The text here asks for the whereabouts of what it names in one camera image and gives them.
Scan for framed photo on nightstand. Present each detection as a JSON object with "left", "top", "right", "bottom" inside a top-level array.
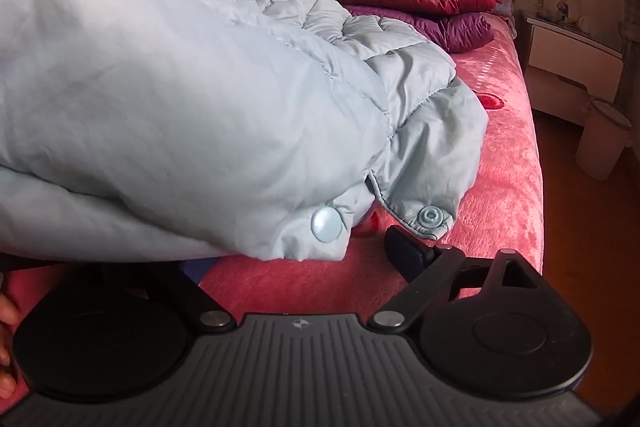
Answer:
[{"left": 540, "top": 0, "right": 582, "bottom": 24}]

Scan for white bedside table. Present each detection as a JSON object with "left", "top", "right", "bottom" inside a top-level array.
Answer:
[{"left": 516, "top": 11, "right": 623, "bottom": 126}]

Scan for folded purple down jacket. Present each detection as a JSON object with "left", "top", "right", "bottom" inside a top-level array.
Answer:
[{"left": 346, "top": 5, "right": 495, "bottom": 54}]

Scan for light blue down jacket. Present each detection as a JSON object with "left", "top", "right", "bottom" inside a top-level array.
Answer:
[{"left": 1, "top": 0, "right": 488, "bottom": 261}]

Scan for pink floral bed blanket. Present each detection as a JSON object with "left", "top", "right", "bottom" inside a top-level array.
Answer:
[{"left": 201, "top": 14, "right": 544, "bottom": 317}]

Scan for person's left hand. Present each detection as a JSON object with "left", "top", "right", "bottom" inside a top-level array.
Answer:
[{"left": 0, "top": 294, "right": 21, "bottom": 400}]

